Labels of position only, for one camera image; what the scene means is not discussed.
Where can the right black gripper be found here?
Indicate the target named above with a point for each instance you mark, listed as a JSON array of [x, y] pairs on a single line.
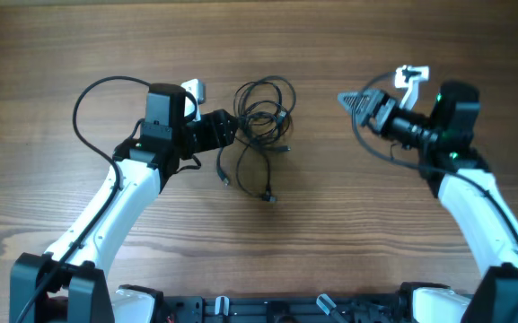
[[379, 99]]

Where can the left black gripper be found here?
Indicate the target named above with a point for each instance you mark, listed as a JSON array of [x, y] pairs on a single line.
[[216, 128]]

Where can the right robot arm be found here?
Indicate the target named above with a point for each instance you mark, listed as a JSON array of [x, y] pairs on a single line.
[[438, 146]]

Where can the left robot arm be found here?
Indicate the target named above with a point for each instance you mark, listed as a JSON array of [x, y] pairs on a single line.
[[68, 282]]

